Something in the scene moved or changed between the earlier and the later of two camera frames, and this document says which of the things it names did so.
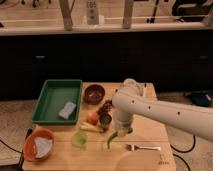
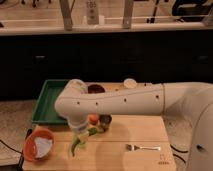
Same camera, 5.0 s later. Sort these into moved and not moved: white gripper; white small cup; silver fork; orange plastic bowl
Moved: white gripper
Not moved: silver fork; white small cup; orange plastic bowl
